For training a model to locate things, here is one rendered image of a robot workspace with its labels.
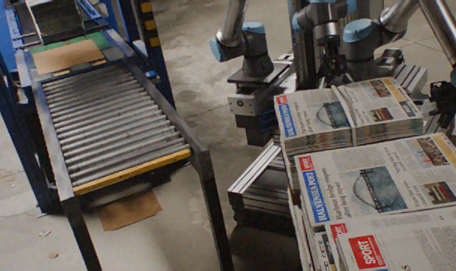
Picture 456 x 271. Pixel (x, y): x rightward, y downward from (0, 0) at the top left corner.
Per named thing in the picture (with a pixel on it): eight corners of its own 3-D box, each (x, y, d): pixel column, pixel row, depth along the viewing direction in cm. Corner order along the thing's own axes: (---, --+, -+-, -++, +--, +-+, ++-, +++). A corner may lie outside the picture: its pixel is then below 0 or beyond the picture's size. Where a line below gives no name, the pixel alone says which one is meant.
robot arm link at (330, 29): (313, 30, 180) (338, 25, 180) (315, 44, 180) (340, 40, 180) (315, 25, 173) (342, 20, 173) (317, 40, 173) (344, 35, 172)
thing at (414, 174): (443, 135, 136) (443, 131, 136) (497, 202, 111) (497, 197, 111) (293, 158, 138) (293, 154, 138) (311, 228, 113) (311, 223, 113)
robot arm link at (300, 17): (320, 27, 194) (338, 18, 184) (295, 37, 190) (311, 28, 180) (313, 6, 194) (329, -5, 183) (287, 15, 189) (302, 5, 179)
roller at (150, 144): (186, 142, 221) (182, 130, 220) (68, 182, 209) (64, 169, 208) (183, 141, 226) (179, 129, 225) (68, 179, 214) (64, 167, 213)
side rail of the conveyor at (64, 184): (85, 223, 197) (75, 195, 191) (70, 229, 196) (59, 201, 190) (47, 101, 310) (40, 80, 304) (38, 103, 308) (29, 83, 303)
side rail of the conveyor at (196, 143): (216, 175, 210) (210, 148, 205) (202, 180, 209) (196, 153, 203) (135, 75, 323) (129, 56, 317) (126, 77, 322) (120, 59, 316)
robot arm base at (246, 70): (251, 64, 269) (248, 44, 264) (279, 65, 261) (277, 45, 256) (236, 76, 258) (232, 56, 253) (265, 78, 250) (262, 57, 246)
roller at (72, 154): (176, 129, 231) (171, 117, 232) (64, 165, 219) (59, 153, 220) (174, 131, 236) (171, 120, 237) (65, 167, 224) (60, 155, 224)
